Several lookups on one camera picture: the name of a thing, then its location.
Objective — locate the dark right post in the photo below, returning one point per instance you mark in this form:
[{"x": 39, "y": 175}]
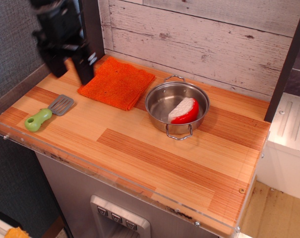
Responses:
[{"x": 284, "y": 75}]

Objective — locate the red and white toy cheese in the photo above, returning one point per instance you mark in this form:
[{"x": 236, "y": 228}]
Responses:
[{"x": 185, "y": 112}]

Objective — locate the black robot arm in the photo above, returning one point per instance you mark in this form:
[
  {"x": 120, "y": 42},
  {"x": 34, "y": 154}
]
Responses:
[{"x": 53, "y": 4}]

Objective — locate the yellow object bottom left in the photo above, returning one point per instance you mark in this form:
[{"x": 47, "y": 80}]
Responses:
[{"x": 16, "y": 233}]

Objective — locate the gray toy fridge cabinet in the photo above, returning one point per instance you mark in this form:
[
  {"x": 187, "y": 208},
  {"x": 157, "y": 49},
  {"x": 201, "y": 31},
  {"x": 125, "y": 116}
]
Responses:
[{"x": 98, "y": 204}]

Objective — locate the dark left post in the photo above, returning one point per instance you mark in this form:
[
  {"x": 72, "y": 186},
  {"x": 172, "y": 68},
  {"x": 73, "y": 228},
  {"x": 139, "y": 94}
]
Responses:
[{"x": 92, "y": 28}]

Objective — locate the dark post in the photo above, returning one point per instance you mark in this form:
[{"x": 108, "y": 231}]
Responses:
[
  {"x": 284, "y": 75},
  {"x": 92, "y": 28}
]

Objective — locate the green and gray spatula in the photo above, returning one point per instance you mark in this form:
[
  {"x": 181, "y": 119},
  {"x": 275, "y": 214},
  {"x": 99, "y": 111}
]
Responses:
[{"x": 58, "y": 107}]

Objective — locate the orange knitted cloth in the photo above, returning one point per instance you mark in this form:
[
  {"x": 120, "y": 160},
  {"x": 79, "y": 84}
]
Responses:
[{"x": 117, "y": 84}]

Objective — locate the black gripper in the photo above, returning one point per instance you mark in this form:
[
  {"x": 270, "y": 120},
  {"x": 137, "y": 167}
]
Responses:
[{"x": 60, "y": 36}]

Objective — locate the white toy sink unit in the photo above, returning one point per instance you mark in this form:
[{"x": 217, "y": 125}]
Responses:
[{"x": 279, "y": 165}]

